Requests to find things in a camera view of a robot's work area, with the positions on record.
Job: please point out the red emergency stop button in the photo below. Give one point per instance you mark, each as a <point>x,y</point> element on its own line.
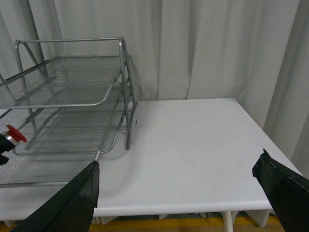
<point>11,138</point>

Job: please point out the black right gripper finger holding button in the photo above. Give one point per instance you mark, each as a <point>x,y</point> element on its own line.
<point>3,159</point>

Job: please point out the white table leg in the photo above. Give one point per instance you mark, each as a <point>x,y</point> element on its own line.
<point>228,222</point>

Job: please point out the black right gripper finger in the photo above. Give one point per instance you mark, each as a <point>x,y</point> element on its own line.
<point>71,209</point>
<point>286,191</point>

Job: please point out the white curtain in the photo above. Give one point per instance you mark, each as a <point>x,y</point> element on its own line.
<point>256,51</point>

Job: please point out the silver mesh three-tier rack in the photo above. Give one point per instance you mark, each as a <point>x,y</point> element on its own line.
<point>70,99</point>

